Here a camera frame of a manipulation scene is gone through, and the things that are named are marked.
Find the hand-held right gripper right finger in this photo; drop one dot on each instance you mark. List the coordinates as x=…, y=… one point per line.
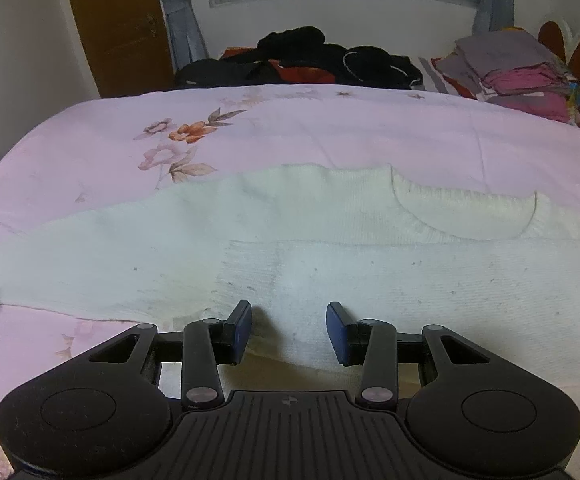
x=337, y=332

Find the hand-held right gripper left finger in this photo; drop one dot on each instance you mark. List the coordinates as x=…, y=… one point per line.
x=242, y=332

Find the white knitted sweater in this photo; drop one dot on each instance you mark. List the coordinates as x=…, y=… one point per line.
x=320, y=220

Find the pile of black clothes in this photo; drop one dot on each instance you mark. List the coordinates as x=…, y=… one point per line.
x=369, y=62

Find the stack of folded clothes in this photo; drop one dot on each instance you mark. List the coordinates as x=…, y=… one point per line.
x=514, y=70

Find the pink floral bed sheet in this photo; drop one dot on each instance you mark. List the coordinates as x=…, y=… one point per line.
x=320, y=130

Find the red cloth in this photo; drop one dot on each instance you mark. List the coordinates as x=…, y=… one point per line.
x=302, y=74

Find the grey curtain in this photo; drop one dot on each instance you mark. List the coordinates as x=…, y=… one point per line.
x=494, y=5
x=180, y=15

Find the brown wooden door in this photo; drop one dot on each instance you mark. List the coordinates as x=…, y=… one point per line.
x=120, y=25

